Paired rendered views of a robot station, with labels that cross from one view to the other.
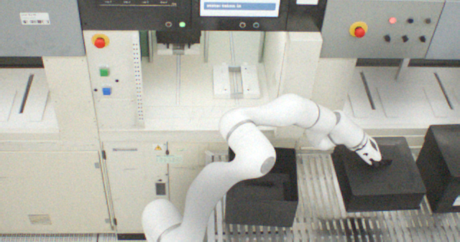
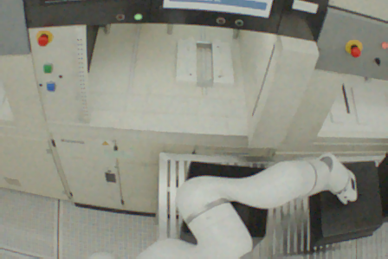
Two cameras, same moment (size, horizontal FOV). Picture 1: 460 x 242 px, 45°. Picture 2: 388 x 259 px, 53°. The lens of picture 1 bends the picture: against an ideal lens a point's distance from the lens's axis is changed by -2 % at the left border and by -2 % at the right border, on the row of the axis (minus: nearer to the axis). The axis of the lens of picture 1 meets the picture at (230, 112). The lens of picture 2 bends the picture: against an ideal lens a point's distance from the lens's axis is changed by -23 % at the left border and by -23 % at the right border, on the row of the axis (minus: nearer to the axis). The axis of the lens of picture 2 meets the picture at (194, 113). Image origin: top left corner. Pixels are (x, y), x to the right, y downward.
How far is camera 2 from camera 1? 85 cm
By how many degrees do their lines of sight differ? 11
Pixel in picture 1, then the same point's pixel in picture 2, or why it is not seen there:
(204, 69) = (166, 42)
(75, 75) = (22, 72)
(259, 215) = not seen: hidden behind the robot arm
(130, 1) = not seen: outside the picture
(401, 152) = (371, 180)
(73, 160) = (29, 145)
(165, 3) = not seen: outside the picture
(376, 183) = (345, 220)
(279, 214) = not seen: hidden behind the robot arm
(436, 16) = not seen: outside the picture
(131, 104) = (75, 100)
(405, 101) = (372, 106)
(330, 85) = (318, 96)
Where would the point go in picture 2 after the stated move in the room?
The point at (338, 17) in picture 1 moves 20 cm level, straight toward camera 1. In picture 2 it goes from (336, 31) to (333, 79)
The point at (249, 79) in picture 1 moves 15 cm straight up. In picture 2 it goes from (222, 61) to (228, 36)
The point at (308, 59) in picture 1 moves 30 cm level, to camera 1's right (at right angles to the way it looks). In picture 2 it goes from (300, 72) to (374, 90)
